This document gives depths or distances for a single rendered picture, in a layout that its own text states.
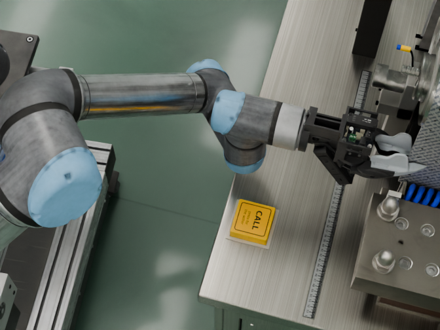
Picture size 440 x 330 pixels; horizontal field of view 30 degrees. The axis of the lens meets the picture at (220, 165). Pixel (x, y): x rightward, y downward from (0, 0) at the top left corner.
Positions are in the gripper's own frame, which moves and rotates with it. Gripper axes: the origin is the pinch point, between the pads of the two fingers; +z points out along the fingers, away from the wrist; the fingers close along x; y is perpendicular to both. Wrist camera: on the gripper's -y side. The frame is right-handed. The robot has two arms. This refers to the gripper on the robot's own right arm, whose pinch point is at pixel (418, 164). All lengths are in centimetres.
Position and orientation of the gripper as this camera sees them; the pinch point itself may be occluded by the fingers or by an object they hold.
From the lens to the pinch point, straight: 141.5
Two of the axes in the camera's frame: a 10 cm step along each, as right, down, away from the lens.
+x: 2.7, -8.5, 4.5
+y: 0.0, -4.6, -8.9
